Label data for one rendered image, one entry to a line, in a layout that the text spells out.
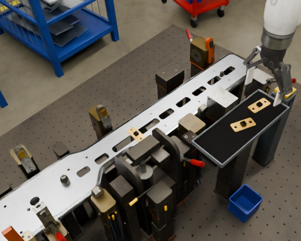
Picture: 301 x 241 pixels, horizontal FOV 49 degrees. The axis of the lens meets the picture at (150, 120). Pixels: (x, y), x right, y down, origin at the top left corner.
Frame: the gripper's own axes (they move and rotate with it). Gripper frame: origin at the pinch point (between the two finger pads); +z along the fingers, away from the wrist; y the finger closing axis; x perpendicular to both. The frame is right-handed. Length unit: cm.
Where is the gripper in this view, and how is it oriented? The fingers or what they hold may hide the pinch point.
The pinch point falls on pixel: (262, 91)
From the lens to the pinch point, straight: 124.4
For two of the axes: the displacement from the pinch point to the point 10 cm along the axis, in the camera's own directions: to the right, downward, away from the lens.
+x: -8.3, 4.5, -3.2
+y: -5.5, -6.0, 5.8
